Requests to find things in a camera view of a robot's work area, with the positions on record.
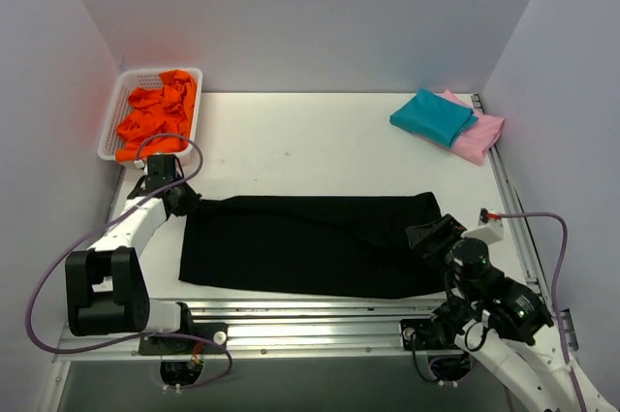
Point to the aluminium rail frame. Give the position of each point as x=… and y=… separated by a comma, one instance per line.
x=315, y=144

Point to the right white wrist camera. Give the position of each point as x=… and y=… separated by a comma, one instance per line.
x=490, y=227

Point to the black t-shirt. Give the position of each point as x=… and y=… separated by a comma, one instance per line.
x=310, y=245

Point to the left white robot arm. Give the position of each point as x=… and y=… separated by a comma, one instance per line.
x=106, y=291

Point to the folded teal t-shirt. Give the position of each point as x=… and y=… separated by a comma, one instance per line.
x=434, y=118

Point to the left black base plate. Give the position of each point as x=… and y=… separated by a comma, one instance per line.
x=203, y=338

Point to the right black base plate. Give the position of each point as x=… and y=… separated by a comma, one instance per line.
x=426, y=334

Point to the white plastic laundry basket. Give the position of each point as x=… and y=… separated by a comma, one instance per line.
x=118, y=109

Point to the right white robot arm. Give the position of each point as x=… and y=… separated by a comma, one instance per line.
x=502, y=324

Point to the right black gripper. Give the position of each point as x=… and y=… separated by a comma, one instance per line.
x=434, y=234

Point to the orange crumpled t-shirt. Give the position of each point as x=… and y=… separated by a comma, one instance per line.
x=168, y=109

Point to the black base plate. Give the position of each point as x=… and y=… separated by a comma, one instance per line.
x=426, y=334
x=203, y=338

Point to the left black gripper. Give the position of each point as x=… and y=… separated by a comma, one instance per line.
x=181, y=199

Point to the folded pink t-shirt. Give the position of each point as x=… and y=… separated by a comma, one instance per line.
x=475, y=142

